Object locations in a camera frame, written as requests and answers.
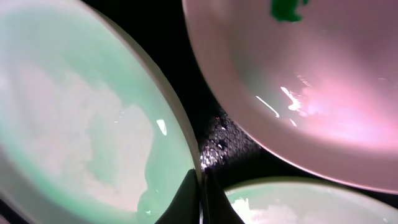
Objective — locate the round black tray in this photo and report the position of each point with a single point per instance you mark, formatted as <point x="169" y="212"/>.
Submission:
<point x="159" y="28"/>

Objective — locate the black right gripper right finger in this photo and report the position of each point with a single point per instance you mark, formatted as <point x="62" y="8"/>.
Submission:
<point x="216" y="206"/>

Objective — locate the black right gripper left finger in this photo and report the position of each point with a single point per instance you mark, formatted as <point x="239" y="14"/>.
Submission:
<point x="185" y="206"/>

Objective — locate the mint green plate front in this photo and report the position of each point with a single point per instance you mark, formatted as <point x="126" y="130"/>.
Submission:
<point x="278" y="200"/>

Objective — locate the mint green plate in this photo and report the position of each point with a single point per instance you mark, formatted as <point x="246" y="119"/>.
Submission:
<point x="91" y="130"/>
<point x="278" y="200"/>

